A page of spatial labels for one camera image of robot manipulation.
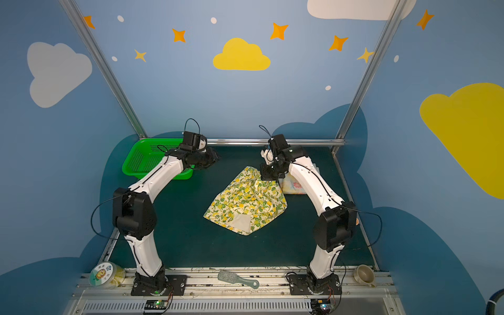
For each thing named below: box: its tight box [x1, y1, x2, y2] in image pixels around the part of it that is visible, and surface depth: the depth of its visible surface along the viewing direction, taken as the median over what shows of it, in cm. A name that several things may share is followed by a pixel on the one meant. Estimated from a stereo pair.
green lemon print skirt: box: [203, 166, 288, 237], surface depth 95 cm
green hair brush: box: [217, 270, 260, 290], surface depth 77 cm
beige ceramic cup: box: [353, 264, 377, 288], surface depth 76 cm
